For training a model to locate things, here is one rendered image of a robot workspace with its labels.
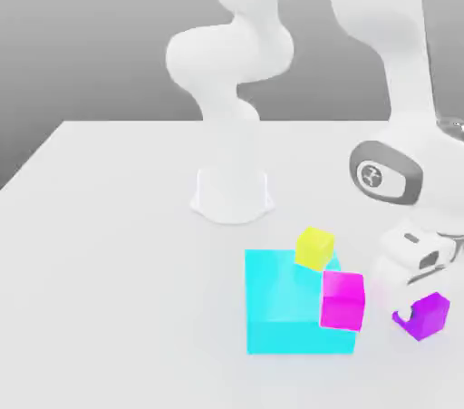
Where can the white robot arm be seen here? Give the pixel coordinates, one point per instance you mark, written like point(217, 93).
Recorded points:
point(406, 53)

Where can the small purple cube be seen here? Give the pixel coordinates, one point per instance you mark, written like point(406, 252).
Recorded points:
point(430, 318)

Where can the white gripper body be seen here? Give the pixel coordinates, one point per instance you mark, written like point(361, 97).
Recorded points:
point(393, 285)

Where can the small magenta cube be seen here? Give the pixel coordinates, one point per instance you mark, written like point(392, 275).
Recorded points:
point(342, 302)

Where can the large cyan box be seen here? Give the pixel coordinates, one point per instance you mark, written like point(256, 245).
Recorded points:
point(277, 296)

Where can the small yellow cube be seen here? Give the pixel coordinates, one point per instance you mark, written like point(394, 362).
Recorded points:
point(313, 247)

